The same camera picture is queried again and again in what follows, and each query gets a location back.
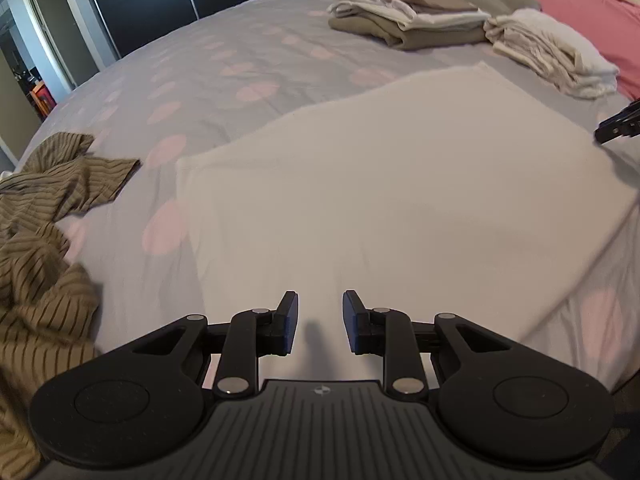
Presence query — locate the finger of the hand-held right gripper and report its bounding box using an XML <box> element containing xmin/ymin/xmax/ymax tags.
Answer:
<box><xmin>594</xmin><ymin>102</ymin><xmax>640</xmax><ymax>145</ymax></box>

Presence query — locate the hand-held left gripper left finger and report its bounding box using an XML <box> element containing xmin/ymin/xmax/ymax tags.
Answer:
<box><xmin>122</xmin><ymin>290</ymin><xmax>299</xmax><ymax>402</ymax></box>

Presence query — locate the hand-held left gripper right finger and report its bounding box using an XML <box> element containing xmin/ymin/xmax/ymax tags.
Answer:
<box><xmin>342</xmin><ymin>289</ymin><xmax>521</xmax><ymax>402</ymax></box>

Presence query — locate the white t-shirt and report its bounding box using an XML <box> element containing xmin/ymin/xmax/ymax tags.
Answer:
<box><xmin>175</xmin><ymin>60</ymin><xmax>640</xmax><ymax>391</ymax></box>

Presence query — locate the pile of folded white clothes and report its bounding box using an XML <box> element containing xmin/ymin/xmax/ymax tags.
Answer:
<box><xmin>484</xmin><ymin>8</ymin><xmax>621</xmax><ymax>100</ymax></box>

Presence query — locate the pink pillow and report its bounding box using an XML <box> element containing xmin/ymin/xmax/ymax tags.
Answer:
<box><xmin>500</xmin><ymin>0</ymin><xmax>640</xmax><ymax>101</ymax></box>

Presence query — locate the grey-green cloth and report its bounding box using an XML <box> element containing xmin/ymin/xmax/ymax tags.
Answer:
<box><xmin>457</xmin><ymin>0</ymin><xmax>543</xmax><ymax>16</ymax></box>

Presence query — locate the folded khaki garment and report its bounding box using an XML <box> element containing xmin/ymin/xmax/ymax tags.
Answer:
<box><xmin>328</xmin><ymin>12</ymin><xmax>493</xmax><ymax>52</ymax></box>

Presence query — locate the striped brown garment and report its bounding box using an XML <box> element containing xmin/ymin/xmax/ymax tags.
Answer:
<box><xmin>0</xmin><ymin>131</ymin><xmax>142</xmax><ymax>478</ymax></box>

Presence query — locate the grey pink-dotted bed sheet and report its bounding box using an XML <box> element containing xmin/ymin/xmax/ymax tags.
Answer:
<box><xmin>0</xmin><ymin>0</ymin><xmax>640</xmax><ymax>480</ymax></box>

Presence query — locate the orange furniture piece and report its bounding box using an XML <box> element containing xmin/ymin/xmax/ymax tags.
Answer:
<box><xmin>30</xmin><ymin>82</ymin><xmax>54</xmax><ymax>116</ymax></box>

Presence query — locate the black wardrobe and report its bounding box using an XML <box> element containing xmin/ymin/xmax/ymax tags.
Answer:
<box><xmin>87</xmin><ymin>0</ymin><xmax>291</xmax><ymax>68</ymax></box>

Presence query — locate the beige door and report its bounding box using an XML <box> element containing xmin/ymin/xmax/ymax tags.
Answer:
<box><xmin>0</xmin><ymin>52</ymin><xmax>43</xmax><ymax>163</ymax></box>

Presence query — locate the white door frame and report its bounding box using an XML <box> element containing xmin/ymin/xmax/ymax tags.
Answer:
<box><xmin>15</xmin><ymin>0</ymin><xmax>123</xmax><ymax>111</ymax></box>

